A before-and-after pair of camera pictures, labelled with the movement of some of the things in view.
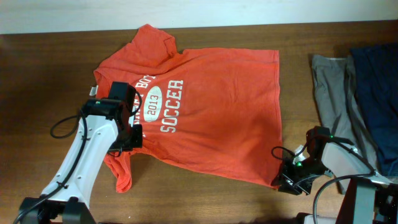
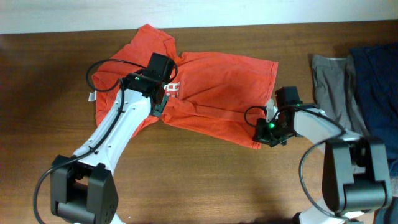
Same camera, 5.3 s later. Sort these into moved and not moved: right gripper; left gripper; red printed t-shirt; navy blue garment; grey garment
Moved: red printed t-shirt; right gripper; left gripper
Not moved: grey garment; navy blue garment
